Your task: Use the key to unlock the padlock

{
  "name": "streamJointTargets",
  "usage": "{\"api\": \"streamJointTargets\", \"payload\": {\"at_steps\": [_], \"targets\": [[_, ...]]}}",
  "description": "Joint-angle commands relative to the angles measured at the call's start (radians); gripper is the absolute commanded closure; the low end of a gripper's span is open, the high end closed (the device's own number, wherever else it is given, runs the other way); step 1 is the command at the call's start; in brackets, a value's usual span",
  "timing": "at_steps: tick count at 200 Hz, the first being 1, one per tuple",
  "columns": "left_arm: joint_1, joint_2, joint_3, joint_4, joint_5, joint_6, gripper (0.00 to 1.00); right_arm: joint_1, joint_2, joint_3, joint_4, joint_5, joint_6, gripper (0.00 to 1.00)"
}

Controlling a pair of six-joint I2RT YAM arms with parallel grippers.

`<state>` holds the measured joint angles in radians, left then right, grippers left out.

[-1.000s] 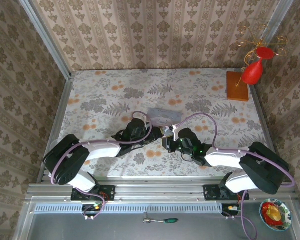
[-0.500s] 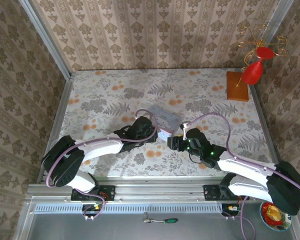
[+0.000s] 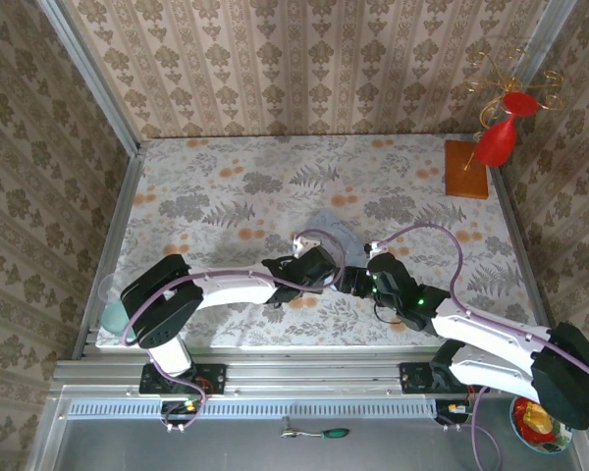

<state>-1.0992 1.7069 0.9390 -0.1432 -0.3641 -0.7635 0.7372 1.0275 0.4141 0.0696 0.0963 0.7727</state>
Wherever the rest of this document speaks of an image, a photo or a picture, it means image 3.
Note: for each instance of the pastel cartoon tin box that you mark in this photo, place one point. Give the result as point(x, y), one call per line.
point(338, 230)

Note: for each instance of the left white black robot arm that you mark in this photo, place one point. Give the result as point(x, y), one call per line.
point(226, 292)

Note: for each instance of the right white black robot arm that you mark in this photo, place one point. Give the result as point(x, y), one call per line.
point(486, 333)

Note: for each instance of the floral table cloth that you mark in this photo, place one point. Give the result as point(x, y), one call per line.
point(226, 196)

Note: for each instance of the orange wooden block base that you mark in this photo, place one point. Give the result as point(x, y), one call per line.
point(464, 172)

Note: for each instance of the red gold foil packet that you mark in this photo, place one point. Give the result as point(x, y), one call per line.
point(532, 419)

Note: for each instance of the teal round object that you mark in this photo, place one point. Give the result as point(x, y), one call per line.
point(115, 321)

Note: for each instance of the clear glass cup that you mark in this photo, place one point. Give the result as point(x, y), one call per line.
point(110, 292)

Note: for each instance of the patterned bowl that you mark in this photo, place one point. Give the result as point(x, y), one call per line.
point(562, 439)

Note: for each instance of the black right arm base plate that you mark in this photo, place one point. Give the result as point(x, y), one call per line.
point(414, 378)

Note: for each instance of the aluminium rail beam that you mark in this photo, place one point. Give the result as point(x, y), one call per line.
point(314, 373)

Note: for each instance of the aluminium table side rail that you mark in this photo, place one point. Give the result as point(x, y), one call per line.
point(120, 221)
point(520, 245)

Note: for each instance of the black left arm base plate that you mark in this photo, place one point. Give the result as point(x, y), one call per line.
point(211, 378)

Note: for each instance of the aluminium frame post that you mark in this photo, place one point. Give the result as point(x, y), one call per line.
point(93, 78)
point(545, 39)

